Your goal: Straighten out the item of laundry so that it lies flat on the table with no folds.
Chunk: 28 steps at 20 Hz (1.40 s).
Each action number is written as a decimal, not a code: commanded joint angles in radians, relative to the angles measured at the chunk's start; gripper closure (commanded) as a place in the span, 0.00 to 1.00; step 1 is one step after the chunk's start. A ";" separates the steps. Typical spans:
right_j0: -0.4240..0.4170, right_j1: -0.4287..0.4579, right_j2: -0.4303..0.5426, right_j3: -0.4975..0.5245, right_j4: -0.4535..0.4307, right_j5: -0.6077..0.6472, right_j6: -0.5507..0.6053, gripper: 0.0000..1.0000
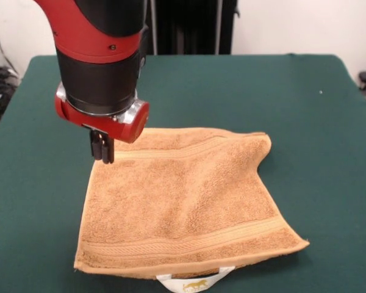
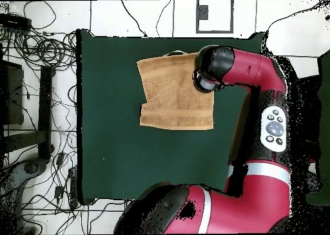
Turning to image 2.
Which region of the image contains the tan terry towel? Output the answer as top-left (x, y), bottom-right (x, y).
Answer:
top-left (136, 50), bottom-right (215, 131)

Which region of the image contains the dark green table cloth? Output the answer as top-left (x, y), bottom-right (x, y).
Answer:
top-left (76, 28), bottom-right (265, 205)

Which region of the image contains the black power adapter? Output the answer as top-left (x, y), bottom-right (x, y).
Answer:
top-left (53, 185), bottom-right (64, 201)
top-left (55, 152), bottom-right (66, 167)

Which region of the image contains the black stand foot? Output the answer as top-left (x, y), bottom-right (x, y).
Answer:
top-left (3, 65), bottom-right (55, 160)

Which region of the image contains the dark grey stand base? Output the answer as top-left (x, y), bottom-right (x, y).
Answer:
top-left (0, 157), bottom-right (48, 234)

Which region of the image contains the black box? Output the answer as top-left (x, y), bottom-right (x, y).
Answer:
top-left (293, 74), bottom-right (322, 143)
top-left (0, 59), bottom-right (24, 126)

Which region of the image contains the green cloth covered table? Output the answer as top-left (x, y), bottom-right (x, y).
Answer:
top-left (305, 48), bottom-right (330, 207)

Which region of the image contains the black power strip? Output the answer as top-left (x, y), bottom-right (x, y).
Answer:
top-left (0, 12), bottom-right (32, 32)

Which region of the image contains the thin black cable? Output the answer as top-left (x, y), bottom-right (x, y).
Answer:
top-left (120, 0), bottom-right (149, 38)

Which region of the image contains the grey floor hatch frame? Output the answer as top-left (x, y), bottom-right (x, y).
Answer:
top-left (195, 0), bottom-right (235, 34)

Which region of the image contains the coiled black cable bundle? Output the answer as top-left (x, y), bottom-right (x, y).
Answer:
top-left (10, 30), bottom-right (77, 72)

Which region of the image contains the black cable with plug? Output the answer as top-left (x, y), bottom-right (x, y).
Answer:
top-left (264, 0), bottom-right (330, 58)

